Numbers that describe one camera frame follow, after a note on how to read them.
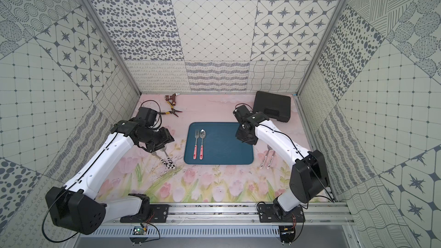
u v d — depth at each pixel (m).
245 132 0.60
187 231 0.70
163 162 0.88
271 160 0.90
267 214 0.73
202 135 0.98
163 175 0.86
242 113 0.66
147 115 0.62
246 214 0.75
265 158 0.90
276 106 1.13
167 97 1.15
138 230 0.71
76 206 0.37
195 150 0.93
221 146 0.92
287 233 0.72
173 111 1.11
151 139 0.65
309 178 0.43
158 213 0.74
